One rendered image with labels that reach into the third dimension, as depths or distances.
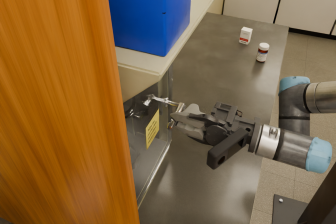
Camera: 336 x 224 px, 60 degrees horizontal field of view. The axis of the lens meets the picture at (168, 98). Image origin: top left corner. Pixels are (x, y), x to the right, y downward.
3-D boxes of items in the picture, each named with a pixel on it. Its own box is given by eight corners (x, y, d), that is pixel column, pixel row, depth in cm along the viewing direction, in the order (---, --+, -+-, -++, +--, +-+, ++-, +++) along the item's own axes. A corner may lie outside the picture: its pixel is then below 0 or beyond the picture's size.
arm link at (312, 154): (318, 173, 68) (328, 178, 60) (270, 158, 71) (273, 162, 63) (326, 140, 68) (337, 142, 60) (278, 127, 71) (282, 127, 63)
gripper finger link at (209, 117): (189, 120, 72) (223, 132, 70) (186, 125, 71) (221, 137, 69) (191, 107, 69) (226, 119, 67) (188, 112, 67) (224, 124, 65)
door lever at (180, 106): (153, 127, 73) (153, 120, 71) (167, 102, 79) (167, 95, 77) (173, 133, 71) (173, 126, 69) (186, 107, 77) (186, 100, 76)
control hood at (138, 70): (92, 109, 45) (79, 55, 38) (170, 19, 67) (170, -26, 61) (161, 130, 42) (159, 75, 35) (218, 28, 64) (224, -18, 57)
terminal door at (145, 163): (124, 227, 73) (99, 115, 47) (169, 140, 95) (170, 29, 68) (127, 228, 73) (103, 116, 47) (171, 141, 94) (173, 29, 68)
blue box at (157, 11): (98, 43, 40) (86, -24, 34) (132, 13, 47) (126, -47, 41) (165, 58, 38) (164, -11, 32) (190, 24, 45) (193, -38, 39)
